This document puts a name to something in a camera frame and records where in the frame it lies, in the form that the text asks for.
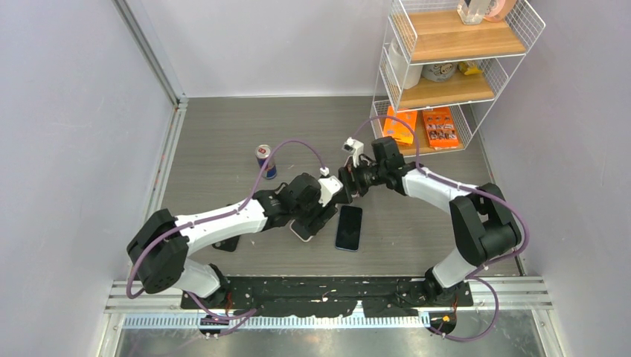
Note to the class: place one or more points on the clear glass jar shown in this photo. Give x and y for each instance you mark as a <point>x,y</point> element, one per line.
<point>472,12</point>

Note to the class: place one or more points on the white bottle on shelf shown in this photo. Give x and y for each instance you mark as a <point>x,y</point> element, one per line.
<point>407,75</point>

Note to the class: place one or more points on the white wire shelf rack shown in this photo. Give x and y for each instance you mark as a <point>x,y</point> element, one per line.
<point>431,32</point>

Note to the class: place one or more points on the orange snack box right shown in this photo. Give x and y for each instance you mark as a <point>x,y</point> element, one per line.
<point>440,128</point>

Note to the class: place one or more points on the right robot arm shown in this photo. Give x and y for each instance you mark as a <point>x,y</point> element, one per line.
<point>483,227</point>

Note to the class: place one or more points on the black phone case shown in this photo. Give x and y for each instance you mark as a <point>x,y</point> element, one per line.
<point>228,245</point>

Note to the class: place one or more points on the orange snack box left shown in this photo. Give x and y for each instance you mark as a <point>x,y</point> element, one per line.
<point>400,131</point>

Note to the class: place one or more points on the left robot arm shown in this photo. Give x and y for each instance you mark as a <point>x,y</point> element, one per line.
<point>161,250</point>

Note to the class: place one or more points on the round tin on shelf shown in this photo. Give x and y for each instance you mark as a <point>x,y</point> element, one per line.
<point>439,72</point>

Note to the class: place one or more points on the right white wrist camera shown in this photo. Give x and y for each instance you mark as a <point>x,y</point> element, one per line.
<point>354,150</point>

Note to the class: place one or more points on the orange snack box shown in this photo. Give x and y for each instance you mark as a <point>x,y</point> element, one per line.
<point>400,131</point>
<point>440,128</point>

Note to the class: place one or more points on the pink tape roll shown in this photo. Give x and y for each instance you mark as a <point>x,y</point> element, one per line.
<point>498,10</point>

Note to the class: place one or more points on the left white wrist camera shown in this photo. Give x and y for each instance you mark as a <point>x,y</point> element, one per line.
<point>330,185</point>

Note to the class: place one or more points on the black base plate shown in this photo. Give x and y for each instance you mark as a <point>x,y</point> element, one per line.
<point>330,297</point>

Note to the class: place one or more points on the aluminium frame rail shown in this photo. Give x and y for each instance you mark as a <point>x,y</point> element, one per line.
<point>135,111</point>

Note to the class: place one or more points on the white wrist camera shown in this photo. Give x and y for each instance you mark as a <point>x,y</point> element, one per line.
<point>354,150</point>
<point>330,185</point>

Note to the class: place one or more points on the blue phone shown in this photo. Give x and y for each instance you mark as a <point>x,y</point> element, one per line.
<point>349,228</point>

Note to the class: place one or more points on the Red Bull can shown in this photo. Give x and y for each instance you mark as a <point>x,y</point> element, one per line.
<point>263,154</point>

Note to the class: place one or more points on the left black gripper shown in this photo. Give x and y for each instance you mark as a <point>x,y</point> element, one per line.
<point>315,223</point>

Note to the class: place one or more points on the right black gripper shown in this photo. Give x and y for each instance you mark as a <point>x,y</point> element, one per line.
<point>349,179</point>

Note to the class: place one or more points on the yellow packet on shelf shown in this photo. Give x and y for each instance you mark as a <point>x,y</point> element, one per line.
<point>469,67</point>

